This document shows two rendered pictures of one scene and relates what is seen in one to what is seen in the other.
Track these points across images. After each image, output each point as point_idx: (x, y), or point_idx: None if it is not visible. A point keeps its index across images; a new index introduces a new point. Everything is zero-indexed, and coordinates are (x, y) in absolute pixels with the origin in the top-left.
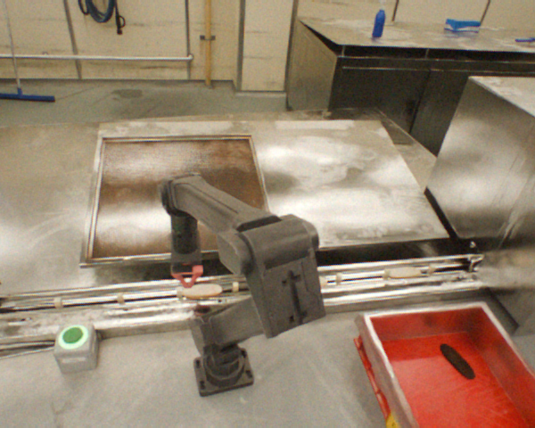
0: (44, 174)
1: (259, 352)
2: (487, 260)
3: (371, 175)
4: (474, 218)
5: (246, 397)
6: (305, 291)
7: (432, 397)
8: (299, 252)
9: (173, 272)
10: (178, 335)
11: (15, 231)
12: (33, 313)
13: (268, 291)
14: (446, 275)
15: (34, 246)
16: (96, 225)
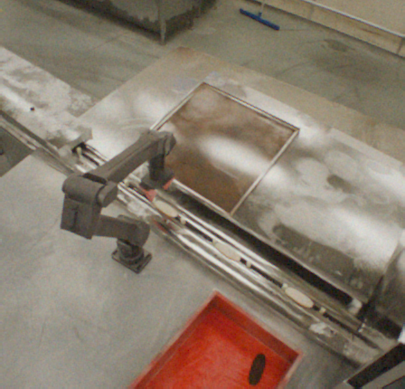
0: (172, 88)
1: (158, 263)
2: (357, 337)
3: (362, 214)
4: (380, 300)
5: (127, 276)
6: (81, 220)
7: (213, 367)
8: (86, 201)
9: (138, 185)
10: None
11: (127, 115)
12: (89, 163)
13: (64, 207)
14: (328, 324)
15: (126, 128)
16: None
